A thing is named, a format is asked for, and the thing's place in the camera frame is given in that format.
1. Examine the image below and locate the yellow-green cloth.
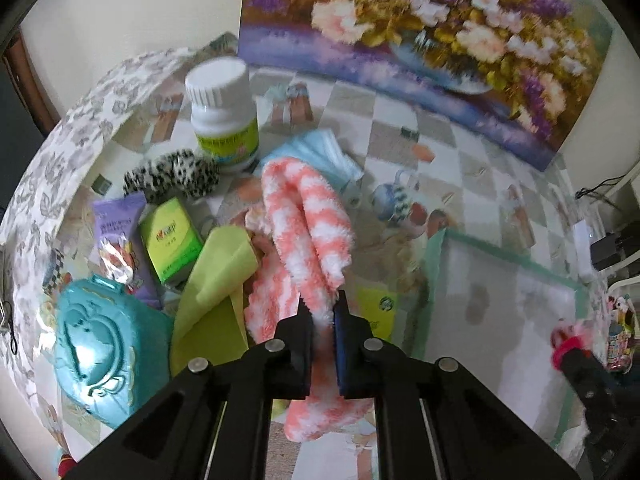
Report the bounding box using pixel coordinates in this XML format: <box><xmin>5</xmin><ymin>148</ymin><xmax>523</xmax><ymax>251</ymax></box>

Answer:
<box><xmin>169</xmin><ymin>226</ymin><xmax>258</xmax><ymax>376</ymax></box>

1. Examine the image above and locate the pink white fuzzy sock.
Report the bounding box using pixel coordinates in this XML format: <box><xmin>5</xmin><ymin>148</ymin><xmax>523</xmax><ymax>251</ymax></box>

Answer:
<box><xmin>244</xmin><ymin>157</ymin><xmax>372</xmax><ymax>443</ymax></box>

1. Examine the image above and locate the purple wet wipes pack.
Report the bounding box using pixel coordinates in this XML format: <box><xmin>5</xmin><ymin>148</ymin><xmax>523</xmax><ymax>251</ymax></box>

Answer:
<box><xmin>92</xmin><ymin>192</ymin><xmax>162</xmax><ymax>310</ymax></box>

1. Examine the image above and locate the leopard print scrunchie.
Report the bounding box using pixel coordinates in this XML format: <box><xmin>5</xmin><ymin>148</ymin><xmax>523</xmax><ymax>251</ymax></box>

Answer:
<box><xmin>122</xmin><ymin>150</ymin><xmax>220</xmax><ymax>205</ymax></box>

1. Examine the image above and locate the blue face mask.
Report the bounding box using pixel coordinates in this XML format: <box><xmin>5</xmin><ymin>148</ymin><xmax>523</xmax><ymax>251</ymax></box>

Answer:
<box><xmin>258</xmin><ymin>129</ymin><xmax>364</xmax><ymax>192</ymax></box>

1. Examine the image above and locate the green rimmed white tray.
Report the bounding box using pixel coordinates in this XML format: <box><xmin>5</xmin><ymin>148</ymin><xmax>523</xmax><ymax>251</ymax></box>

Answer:
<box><xmin>394</xmin><ymin>229</ymin><xmax>588</xmax><ymax>448</ymax></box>

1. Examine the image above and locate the white box on table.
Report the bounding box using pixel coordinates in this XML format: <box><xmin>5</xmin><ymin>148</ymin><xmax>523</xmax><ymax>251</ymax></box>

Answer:
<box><xmin>573</xmin><ymin>220</ymin><xmax>596</xmax><ymax>284</ymax></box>

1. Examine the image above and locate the black power adapter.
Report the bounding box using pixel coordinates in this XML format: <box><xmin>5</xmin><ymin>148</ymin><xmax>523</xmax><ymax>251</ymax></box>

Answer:
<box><xmin>590</xmin><ymin>232</ymin><xmax>639</xmax><ymax>271</ymax></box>

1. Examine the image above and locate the green tissue pack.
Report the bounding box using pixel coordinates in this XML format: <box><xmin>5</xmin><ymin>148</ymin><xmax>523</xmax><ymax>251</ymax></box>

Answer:
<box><xmin>140</xmin><ymin>197</ymin><xmax>203</xmax><ymax>289</ymax></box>

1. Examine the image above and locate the teal plastic heart case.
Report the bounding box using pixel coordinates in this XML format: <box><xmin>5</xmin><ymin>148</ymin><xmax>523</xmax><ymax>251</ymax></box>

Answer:
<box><xmin>54</xmin><ymin>275</ymin><xmax>172</xmax><ymax>429</ymax></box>

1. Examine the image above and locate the checkered printed tablecloth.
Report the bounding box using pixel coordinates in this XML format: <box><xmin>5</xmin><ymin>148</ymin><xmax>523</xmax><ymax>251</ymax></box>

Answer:
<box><xmin>44</xmin><ymin>31</ymin><xmax>609</xmax><ymax>480</ymax></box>

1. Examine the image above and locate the white pill bottle green label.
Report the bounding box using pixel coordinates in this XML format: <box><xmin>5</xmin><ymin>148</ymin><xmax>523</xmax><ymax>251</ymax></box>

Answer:
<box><xmin>184</xmin><ymin>56</ymin><xmax>259</xmax><ymax>174</ymax></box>

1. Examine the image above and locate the floral grey white cloth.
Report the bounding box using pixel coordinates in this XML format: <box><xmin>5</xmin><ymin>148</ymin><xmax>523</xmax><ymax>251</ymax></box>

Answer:
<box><xmin>1</xmin><ymin>48</ymin><xmax>200</xmax><ymax>446</ymax></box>

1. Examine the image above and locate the floral painting canvas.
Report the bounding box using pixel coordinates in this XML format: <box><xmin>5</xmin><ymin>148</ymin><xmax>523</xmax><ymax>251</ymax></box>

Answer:
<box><xmin>240</xmin><ymin>0</ymin><xmax>612</xmax><ymax>170</ymax></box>

